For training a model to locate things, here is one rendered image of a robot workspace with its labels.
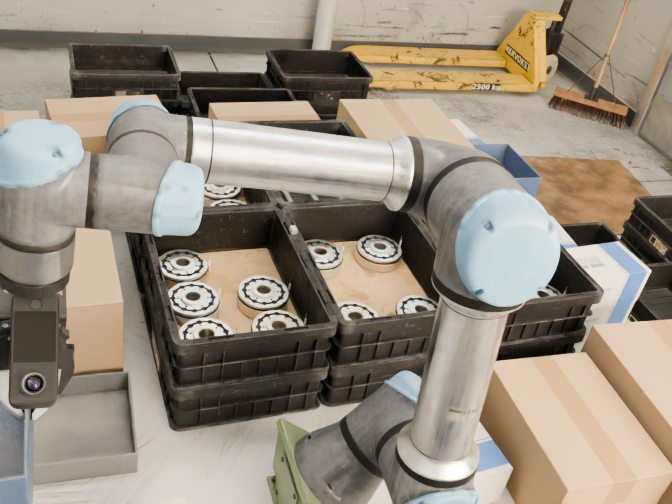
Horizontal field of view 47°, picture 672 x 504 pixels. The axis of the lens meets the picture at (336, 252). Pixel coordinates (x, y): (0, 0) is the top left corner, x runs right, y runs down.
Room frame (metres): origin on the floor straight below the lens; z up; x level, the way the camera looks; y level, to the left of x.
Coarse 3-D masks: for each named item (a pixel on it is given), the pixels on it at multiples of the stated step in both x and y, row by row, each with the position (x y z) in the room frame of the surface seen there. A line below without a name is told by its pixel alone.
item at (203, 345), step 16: (240, 208) 1.38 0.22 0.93; (256, 208) 1.39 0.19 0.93; (272, 208) 1.40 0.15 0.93; (288, 224) 1.35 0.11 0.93; (144, 240) 1.22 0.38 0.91; (304, 256) 1.25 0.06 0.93; (160, 272) 1.12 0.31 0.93; (160, 288) 1.07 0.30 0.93; (320, 288) 1.16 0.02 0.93; (160, 304) 1.05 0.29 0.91; (320, 304) 1.12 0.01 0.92; (336, 320) 1.07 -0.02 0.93; (176, 336) 0.95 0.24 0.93; (224, 336) 0.98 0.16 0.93; (240, 336) 0.98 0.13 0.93; (256, 336) 0.99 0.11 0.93; (272, 336) 1.00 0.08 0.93; (288, 336) 1.02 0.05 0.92; (304, 336) 1.03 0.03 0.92; (320, 336) 1.04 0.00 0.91; (176, 352) 0.94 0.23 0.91; (192, 352) 0.94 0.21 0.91; (208, 352) 0.95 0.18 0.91
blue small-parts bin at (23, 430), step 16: (0, 416) 0.61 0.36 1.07; (0, 432) 0.58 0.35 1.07; (16, 432) 0.59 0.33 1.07; (32, 432) 0.58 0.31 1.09; (0, 448) 0.56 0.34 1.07; (16, 448) 0.57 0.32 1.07; (32, 448) 0.56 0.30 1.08; (0, 464) 0.54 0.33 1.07; (16, 464) 0.54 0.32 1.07; (32, 464) 0.54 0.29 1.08; (0, 480) 0.48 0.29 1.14; (16, 480) 0.48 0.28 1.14; (32, 480) 0.52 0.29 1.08; (0, 496) 0.47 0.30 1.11; (16, 496) 0.48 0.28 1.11; (32, 496) 0.51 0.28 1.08
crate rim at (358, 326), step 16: (288, 208) 1.41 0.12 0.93; (304, 208) 1.43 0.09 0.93; (320, 208) 1.44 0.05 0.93; (416, 224) 1.45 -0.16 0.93; (432, 240) 1.40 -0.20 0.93; (320, 272) 1.21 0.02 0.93; (336, 304) 1.12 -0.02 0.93; (352, 320) 1.08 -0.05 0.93; (368, 320) 1.09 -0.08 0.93; (384, 320) 1.10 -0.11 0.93; (400, 320) 1.11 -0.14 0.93; (416, 320) 1.13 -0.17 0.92; (432, 320) 1.14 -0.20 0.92
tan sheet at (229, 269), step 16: (160, 256) 1.29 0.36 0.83; (208, 256) 1.32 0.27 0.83; (224, 256) 1.33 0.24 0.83; (240, 256) 1.34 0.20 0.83; (256, 256) 1.35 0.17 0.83; (224, 272) 1.28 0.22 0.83; (240, 272) 1.29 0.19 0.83; (256, 272) 1.30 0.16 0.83; (272, 272) 1.31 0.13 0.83; (224, 288) 1.22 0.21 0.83; (224, 304) 1.18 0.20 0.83; (288, 304) 1.21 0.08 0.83; (224, 320) 1.13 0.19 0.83; (240, 320) 1.14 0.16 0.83
